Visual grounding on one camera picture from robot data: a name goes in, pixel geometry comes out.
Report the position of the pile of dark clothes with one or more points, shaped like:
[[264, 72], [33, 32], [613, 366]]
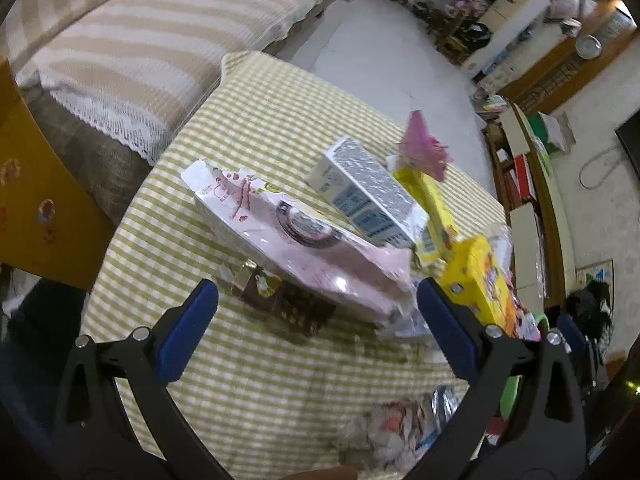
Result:
[[592, 305]]

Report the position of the yellow wooden furniture panel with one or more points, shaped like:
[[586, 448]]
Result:
[[45, 175]]

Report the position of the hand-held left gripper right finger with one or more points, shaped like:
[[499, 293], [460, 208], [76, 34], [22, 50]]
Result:
[[447, 330]]

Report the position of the wooden chair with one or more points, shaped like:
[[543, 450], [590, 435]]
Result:
[[462, 35]]

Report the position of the white standing air conditioner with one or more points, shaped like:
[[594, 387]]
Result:
[[515, 15]]

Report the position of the clear plastic wrapper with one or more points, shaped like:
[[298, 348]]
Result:
[[407, 327]]

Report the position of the framed puzzle board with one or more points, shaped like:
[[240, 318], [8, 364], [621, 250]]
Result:
[[595, 275]]

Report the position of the red box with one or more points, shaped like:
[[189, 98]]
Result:
[[524, 175]]

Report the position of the pink frilly wrapper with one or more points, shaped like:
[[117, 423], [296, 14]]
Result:
[[422, 147]]

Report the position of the brown snack wrapper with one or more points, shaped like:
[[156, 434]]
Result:
[[290, 302]]

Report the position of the sofa with striped cover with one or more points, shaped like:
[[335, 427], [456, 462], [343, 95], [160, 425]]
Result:
[[150, 45]]

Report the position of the green and white box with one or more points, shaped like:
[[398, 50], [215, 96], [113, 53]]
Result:
[[542, 127]]

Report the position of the silver foil wrapper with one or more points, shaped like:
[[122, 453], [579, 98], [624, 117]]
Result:
[[445, 407]]

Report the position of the yellow snack box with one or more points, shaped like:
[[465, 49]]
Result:
[[482, 280]]

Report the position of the white and blue carton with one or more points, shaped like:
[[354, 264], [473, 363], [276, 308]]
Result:
[[367, 190]]

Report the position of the yellow snack packet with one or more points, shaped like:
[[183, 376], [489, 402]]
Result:
[[435, 210]]

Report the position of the round silver clock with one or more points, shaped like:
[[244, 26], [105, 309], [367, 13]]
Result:
[[588, 47]]

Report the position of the green rimmed red basin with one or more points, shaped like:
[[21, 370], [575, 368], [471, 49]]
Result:
[[514, 395]]

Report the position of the pink printed package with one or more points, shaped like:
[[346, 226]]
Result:
[[280, 255]]

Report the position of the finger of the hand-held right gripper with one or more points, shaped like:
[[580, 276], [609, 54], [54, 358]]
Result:
[[574, 332]]

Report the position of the green checkered tablecloth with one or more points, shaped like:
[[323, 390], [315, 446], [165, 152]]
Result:
[[280, 125]]

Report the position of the black television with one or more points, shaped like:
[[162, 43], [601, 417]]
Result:
[[631, 145]]

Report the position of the wooden television cabinet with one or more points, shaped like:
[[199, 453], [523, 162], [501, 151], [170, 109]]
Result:
[[547, 200]]

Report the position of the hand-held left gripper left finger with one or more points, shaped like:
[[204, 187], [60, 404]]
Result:
[[190, 330]]

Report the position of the newspaper ball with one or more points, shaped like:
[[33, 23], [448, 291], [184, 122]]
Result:
[[380, 435]]

